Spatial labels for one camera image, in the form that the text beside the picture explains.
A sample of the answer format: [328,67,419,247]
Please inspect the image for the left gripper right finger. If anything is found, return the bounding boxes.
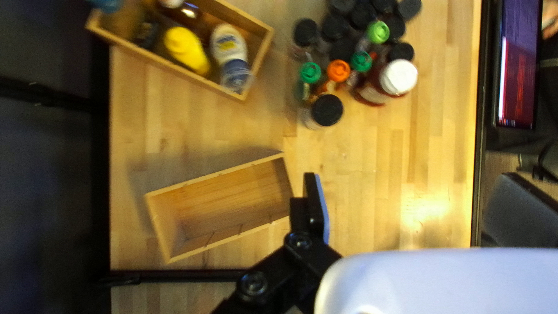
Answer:
[481,172,558,248]

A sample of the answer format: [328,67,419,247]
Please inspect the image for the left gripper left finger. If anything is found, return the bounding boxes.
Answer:
[209,172,344,314]

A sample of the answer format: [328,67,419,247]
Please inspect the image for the spice jar black lid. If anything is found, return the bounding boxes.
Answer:
[371,0,397,16]
[397,0,423,22]
[384,15,407,42]
[289,17,321,62]
[301,94,345,131]
[329,38,358,62]
[349,2,378,29]
[320,15,349,42]
[388,41,416,63]
[327,0,358,16]

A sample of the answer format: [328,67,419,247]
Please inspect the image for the red ketchup bottle white cap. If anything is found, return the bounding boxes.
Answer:
[353,58,419,106]

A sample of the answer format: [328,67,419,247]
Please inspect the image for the white squeeze bottle blue cap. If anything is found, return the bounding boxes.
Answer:
[209,23,254,94]

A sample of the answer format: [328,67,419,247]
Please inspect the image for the yellow mustard bottle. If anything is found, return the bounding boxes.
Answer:
[163,26,211,77]

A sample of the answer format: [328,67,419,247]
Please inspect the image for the brown sauce bottle cream cap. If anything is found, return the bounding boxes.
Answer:
[155,0,210,42]

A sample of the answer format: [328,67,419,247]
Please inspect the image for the baby food pouch green cap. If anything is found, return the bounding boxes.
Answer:
[357,19,391,51]
[349,50,375,88]
[293,61,324,105]

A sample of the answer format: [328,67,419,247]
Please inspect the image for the baby food pouch orange cap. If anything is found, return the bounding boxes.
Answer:
[320,59,353,94]

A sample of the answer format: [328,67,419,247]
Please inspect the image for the open wooden box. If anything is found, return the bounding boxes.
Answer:
[144,152,295,265]
[85,0,275,103]

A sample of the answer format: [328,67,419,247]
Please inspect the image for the laptop with purple screen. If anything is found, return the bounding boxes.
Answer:
[492,0,545,131]

